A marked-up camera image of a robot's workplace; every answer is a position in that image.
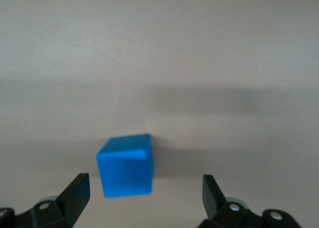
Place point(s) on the blue cube block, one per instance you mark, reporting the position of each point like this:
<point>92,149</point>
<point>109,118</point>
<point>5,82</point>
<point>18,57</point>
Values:
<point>125,168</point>

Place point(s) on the brown paper table cover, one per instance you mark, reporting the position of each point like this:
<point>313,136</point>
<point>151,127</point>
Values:
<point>159,51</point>

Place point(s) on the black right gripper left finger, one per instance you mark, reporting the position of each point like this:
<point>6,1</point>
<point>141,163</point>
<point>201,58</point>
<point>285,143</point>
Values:
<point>62,208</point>

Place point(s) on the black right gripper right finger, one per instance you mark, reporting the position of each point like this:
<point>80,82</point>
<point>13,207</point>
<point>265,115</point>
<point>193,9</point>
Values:
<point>224,213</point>

